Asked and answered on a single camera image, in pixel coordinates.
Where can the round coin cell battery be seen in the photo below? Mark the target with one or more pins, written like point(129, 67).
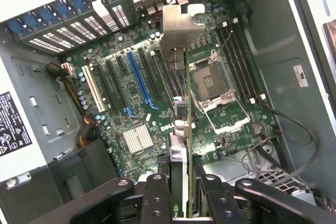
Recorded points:
point(256, 129)

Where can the black RAM slot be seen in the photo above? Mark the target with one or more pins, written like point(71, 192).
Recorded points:
point(233, 65)
point(153, 53)
point(243, 62)
point(170, 77)
point(249, 60)
point(238, 64)
point(177, 83)

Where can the blue expansion slot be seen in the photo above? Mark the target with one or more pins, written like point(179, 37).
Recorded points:
point(139, 78)

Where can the CPU socket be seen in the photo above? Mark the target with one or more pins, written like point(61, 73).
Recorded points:
point(207, 81)

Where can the white expansion slot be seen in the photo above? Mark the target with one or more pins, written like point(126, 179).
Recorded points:
point(93, 89)

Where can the thin metal locking lever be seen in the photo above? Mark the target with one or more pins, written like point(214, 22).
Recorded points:
point(227, 40)

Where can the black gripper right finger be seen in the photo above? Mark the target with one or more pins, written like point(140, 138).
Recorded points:
point(221, 203)

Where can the white power connector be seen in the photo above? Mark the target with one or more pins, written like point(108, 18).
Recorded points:
point(68, 69)

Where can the green motherboard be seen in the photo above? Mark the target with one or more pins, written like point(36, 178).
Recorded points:
point(115, 119)

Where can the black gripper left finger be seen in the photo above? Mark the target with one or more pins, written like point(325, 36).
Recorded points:
point(156, 200)

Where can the silver chipset heatsink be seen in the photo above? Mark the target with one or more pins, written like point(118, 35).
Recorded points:
point(137, 138)

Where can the black plastic shroud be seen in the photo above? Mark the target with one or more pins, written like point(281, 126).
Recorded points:
point(89, 163)

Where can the metal socket cover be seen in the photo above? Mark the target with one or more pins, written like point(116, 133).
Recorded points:
point(232, 126)

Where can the open black PC case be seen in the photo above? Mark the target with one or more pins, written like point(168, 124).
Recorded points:
point(283, 37)

